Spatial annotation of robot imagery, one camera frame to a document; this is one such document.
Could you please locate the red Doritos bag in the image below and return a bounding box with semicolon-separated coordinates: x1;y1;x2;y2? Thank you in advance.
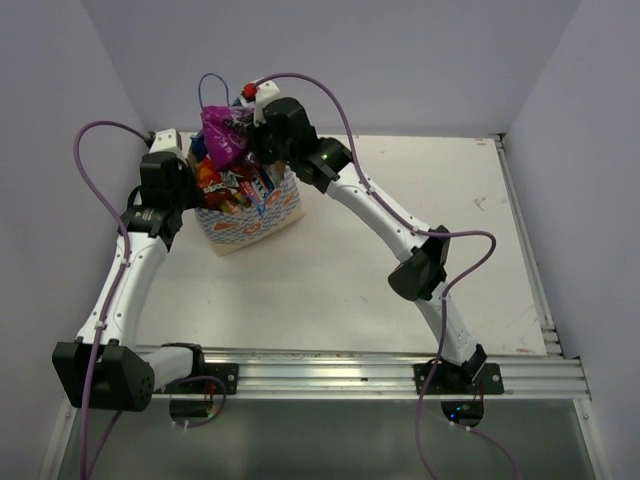
196;155;252;213

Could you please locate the blue Doritos bag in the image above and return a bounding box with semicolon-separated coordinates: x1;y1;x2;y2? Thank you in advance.
189;97;256;159

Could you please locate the purple candy bag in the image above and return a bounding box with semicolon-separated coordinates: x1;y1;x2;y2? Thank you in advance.
200;104;256;171

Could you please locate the colourful Fox's candy bag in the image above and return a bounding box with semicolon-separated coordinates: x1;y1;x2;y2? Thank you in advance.
220;165;276;215

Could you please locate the blue checkered paper bag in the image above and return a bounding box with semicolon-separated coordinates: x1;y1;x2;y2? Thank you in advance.
185;72;306;257

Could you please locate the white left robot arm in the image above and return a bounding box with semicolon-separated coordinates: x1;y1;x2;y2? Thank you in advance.
52;152;208;412

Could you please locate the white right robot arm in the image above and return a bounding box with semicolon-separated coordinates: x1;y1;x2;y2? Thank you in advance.
250;97;487;393

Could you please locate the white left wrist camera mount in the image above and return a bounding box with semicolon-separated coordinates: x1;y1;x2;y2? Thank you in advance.
149;129;183;156

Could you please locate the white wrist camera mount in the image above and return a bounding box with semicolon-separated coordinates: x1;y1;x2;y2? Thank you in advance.
239;79;281;127
149;129;183;156

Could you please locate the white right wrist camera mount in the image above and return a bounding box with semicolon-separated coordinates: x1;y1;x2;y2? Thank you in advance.
239;79;281;127

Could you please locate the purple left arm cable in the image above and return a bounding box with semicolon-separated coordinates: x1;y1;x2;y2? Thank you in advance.
73;120;227;480

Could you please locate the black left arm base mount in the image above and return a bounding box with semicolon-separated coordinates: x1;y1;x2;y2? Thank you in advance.
143;343;239;395

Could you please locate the aluminium front rail frame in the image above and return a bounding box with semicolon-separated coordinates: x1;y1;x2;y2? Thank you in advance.
37;349;614;480

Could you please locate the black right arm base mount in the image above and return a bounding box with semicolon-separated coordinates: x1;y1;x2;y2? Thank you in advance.
413;345;505;395

